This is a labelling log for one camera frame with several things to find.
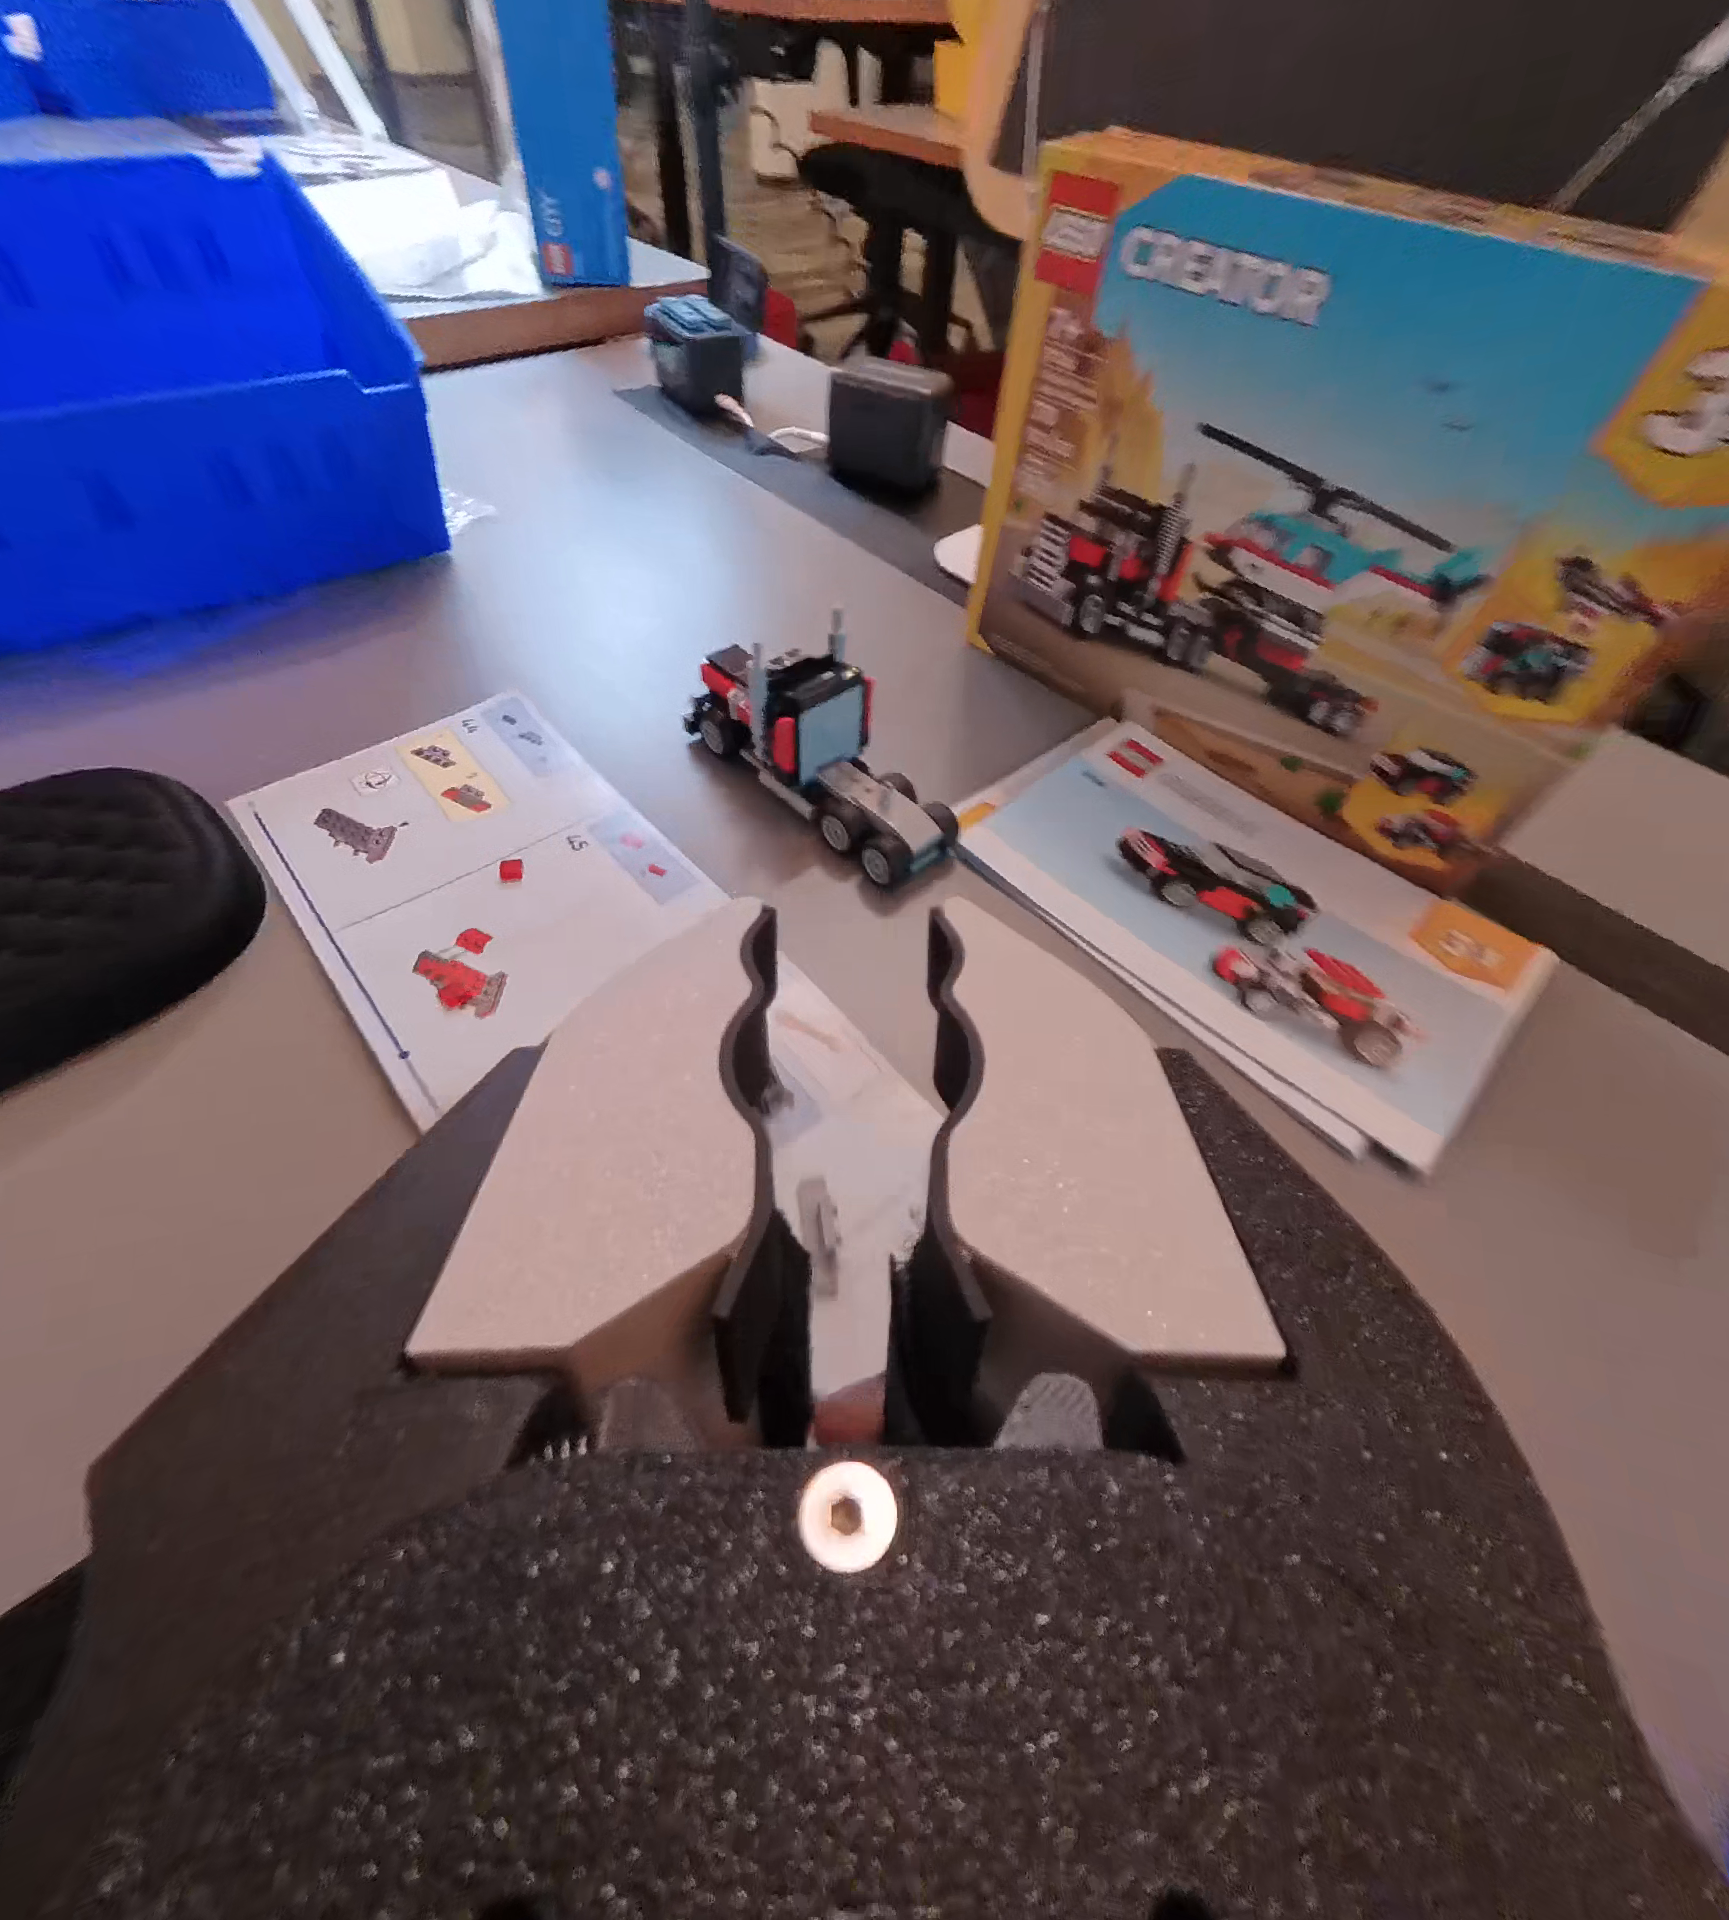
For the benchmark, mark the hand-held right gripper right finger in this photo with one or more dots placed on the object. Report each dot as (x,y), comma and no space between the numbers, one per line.
(1104,1200)

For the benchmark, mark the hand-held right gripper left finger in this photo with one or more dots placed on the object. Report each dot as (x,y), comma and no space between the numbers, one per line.
(594,1200)

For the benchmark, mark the small grey lego piece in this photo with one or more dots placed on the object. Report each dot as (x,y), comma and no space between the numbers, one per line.
(821,1231)

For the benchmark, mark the red black lego vehicle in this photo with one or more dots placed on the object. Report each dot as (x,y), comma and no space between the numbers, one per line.
(821,751)

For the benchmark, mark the large blue plastic bin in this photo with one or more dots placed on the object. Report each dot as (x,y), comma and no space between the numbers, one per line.
(145,421)

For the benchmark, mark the closed lego instruction booklet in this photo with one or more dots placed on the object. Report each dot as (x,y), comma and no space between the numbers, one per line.
(1164,960)

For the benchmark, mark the open lego instruction booklet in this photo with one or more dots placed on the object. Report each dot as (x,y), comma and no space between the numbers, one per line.
(415,901)

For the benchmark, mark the lego set box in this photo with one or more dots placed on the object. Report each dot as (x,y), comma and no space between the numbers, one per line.
(1405,421)

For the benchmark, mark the black box device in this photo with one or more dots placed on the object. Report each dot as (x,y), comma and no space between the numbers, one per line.
(888,431)

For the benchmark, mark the black battery charger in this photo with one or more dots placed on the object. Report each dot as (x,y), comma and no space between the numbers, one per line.
(701,354)

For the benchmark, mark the white plastic bags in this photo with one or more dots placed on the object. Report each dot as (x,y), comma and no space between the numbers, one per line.
(400,217)

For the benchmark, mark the tall blue carton box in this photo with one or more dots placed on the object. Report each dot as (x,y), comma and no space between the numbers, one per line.
(564,136)

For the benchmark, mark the wooden office desk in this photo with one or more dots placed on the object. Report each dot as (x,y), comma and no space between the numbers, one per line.
(888,136)

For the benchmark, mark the small blue plastic bin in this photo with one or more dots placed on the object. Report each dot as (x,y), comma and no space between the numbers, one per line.
(145,54)

